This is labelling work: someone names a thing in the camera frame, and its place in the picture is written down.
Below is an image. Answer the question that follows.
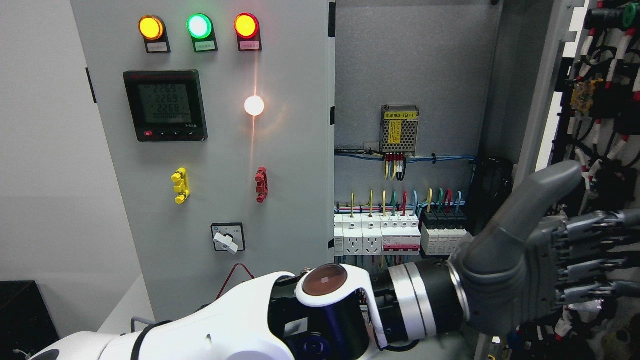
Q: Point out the black corrugated cable conduit right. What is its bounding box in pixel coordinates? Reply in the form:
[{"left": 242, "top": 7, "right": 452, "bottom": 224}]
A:
[{"left": 470, "top": 157, "right": 516, "bottom": 236}]

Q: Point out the red electric hazard warning sticker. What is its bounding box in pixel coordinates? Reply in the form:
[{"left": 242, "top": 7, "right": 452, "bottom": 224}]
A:
[{"left": 215, "top": 263, "right": 257, "bottom": 301}]

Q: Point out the yellow indicator lamp left door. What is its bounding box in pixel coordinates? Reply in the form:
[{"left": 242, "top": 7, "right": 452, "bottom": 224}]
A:
[{"left": 138, "top": 14, "right": 170, "bottom": 54}]

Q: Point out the yellow terminal connector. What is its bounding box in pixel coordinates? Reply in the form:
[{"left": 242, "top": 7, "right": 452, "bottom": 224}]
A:
[{"left": 171, "top": 167, "right": 190, "bottom": 205}]

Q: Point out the white socket breaker row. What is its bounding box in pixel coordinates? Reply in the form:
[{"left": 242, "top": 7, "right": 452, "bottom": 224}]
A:
[{"left": 333, "top": 212, "right": 421, "bottom": 256}]

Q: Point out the red terminal connector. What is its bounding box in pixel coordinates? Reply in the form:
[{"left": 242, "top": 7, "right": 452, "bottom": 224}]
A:
[{"left": 254, "top": 166, "right": 269, "bottom": 204}]

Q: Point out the red indicator lamp left door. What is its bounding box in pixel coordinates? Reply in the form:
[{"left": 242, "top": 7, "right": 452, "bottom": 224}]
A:
[{"left": 234, "top": 13, "right": 262, "bottom": 51}]

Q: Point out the grey cabinet body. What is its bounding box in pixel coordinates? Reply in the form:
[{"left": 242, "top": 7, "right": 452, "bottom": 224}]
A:
[{"left": 327, "top": 0, "right": 556, "bottom": 360}]

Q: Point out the metal mesh power supply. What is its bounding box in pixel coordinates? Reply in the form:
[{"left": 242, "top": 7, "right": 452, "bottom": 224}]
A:
[{"left": 379, "top": 104, "right": 419, "bottom": 154}]

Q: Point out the white rotary selector switch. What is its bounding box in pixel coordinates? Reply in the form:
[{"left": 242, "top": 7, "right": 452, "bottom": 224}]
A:
[{"left": 210, "top": 222, "right": 246, "bottom": 255}]

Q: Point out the white glowing indicator lamp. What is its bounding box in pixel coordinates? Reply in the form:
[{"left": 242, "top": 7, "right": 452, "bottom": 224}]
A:
[{"left": 244, "top": 95, "right": 265, "bottom": 117}]

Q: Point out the black box at left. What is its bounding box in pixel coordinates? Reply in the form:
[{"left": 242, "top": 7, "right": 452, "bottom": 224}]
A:
[{"left": 0, "top": 280, "right": 60, "bottom": 360}]

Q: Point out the grey cabinet door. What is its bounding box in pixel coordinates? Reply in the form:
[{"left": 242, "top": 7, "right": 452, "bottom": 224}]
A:
[
  {"left": 472, "top": 0, "right": 640, "bottom": 360},
  {"left": 71, "top": 0, "right": 335, "bottom": 321}
]

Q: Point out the green indicator lamp left door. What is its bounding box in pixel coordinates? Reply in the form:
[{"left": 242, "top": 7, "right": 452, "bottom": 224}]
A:
[{"left": 186, "top": 13, "right": 218, "bottom": 53}]

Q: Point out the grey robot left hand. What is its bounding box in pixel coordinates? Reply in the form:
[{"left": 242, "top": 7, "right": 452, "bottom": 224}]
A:
[{"left": 450, "top": 161, "right": 639, "bottom": 336}]

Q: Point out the black white surge protector block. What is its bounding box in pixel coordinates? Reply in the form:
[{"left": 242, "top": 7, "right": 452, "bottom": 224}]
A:
[{"left": 420, "top": 210, "right": 467, "bottom": 256}]

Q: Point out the black digital power meter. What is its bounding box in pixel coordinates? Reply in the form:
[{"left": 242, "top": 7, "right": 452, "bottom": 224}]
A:
[{"left": 123, "top": 69, "right": 208, "bottom": 142}]

